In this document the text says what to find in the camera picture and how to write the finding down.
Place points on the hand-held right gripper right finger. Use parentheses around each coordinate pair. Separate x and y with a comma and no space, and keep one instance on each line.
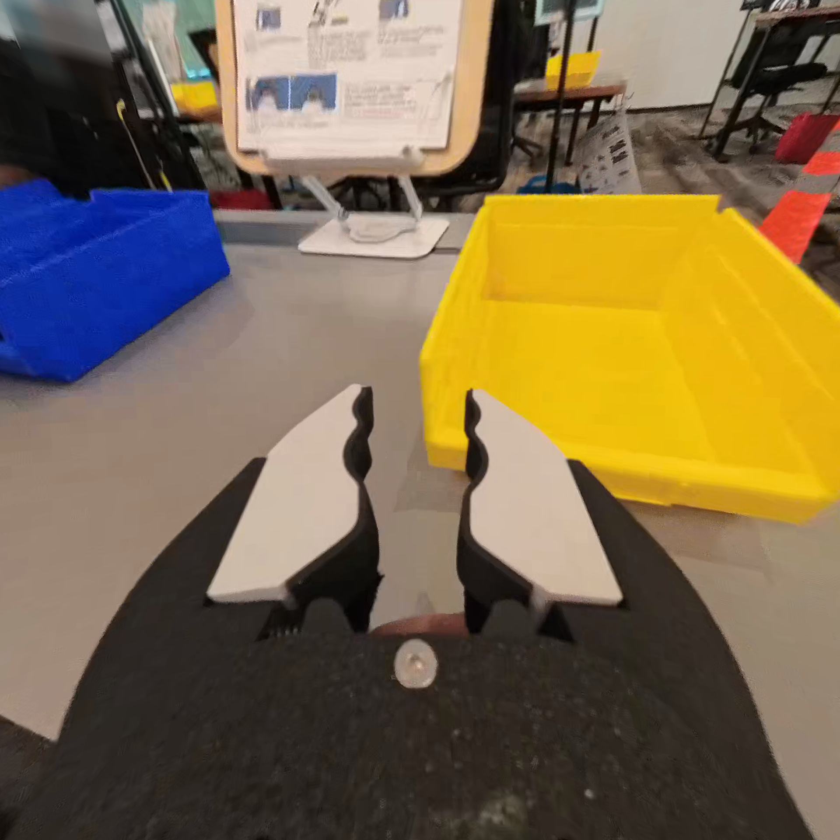
(538,525)

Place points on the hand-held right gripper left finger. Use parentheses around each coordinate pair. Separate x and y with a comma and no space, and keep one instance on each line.
(295,525)

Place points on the yellow plastic bin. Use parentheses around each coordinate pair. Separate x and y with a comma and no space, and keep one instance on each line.
(590,380)

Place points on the blue plastic bin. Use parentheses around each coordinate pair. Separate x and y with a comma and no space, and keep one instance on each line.
(118,295)

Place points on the red bag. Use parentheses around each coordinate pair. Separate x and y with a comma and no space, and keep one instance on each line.
(239,200)
(804,138)

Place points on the hanging printed sheet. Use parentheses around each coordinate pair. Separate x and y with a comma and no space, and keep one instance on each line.
(610,157)

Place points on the orange traffic cone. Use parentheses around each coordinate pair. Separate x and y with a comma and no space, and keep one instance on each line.
(794,223)

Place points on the black office chair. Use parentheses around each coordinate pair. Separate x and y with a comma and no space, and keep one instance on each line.
(505,98)
(787,75)

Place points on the wooden instruction board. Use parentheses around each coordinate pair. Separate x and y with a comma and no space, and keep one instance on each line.
(472,98)

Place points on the wooden table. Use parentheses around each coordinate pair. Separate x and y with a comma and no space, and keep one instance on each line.
(577,93)

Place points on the small yellow bin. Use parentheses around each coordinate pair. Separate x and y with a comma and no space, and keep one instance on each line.
(571,71)
(195,96)

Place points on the instruction board on stand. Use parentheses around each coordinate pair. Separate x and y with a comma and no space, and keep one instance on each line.
(361,46)

